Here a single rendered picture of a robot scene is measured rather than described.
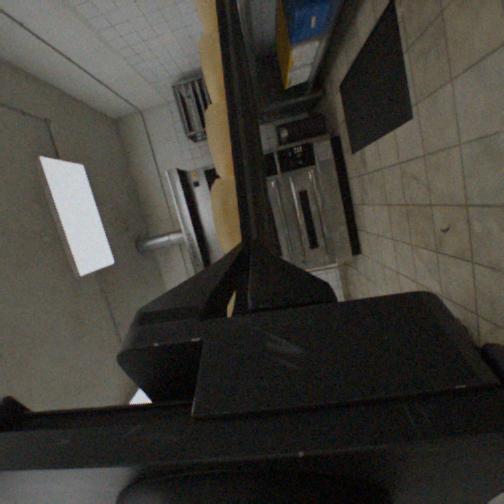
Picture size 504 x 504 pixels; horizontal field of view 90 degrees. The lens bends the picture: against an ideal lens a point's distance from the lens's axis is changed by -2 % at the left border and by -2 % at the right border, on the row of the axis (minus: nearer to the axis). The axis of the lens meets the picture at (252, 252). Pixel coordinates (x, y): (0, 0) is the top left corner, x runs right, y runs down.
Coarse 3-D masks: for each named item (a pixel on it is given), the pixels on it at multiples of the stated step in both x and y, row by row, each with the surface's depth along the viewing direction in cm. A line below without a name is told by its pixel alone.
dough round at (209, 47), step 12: (204, 36) 17; (216, 36) 17; (204, 48) 17; (216, 48) 17; (204, 60) 17; (216, 60) 17; (204, 72) 17; (216, 72) 17; (216, 84) 17; (216, 96) 18
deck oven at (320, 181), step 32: (288, 160) 298; (320, 160) 295; (192, 192) 312; (288, 192) 305; (320, 192) 302; (192, 224) 318; (288, 224) 311; (320, 224) 306; (352, 224) 310; (192, 256) 303; (288, 256) 315; (320, 256) 313
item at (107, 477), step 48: (0, 432) 5; (48, 432) 4; (96, 432) 4; (144, 432) 4; (192, 432) 4; (240, 432) 4; (288, 432) 4; (336, 432) 4; (384, 432) 3; (432, 432) 3; (480, 432) 3; (0, 480) 4; (48, 480) 4; (96, 480) 4; (144, 480) 4; (192, 480) 4; (240, 480) 4; (288, 480) 4; (336, 480) 4; (384, 480) 4; (432, 480) 4; (480, 480) 4
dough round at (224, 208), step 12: (216, 180) 15; (228, 180) 15; (216, 192) 14; (228, 192) 14; (216, 204) 14; (228, 204) 14; (216, 216) 14; (228, 216) 14; (216, 228) 15; (228, 228) 14; (228, 240) 15; (240, 240) 15
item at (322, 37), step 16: (240, 0) 134; (336, 0) 164; (240, 16) 145; (336, 16) 173; (272, 48) 299; (320, 48) 217; (320, 64) 236; (256, 80) 233; (256, 96) 267; (304, 96) 307
